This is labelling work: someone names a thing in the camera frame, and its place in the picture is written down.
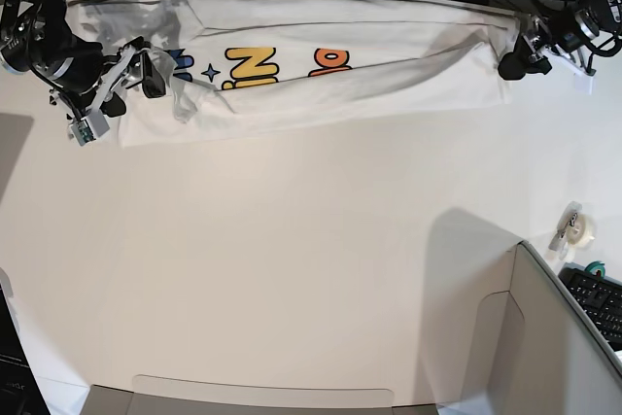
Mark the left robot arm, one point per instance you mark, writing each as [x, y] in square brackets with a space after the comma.
[571, 31]

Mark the clear tape dispenser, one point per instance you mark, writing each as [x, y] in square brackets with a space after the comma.
[575, 231]

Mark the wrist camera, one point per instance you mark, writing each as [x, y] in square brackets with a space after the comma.
[88, 129]
[584, 83]

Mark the grey flat panel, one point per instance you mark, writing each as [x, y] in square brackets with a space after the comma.
[14, 130]

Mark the green tape roll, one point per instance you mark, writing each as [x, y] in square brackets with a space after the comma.
[596, 268]

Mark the grey cardboard box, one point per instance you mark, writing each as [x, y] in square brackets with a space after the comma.
[533, 351]

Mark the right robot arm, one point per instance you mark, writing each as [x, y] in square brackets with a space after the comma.
[36, 38]

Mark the black keyboard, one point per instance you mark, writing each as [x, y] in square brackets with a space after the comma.
[600, 299]

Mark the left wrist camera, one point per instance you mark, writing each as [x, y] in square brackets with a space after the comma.
[584, 83]

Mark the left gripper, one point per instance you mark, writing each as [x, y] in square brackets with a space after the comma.
[536, 49]

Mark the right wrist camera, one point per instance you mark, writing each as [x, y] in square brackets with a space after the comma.
[88, 129]

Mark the white printed t-shirt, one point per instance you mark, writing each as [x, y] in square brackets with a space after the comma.
[241, 68]

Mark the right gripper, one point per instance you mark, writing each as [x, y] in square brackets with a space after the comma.
[85, 79]

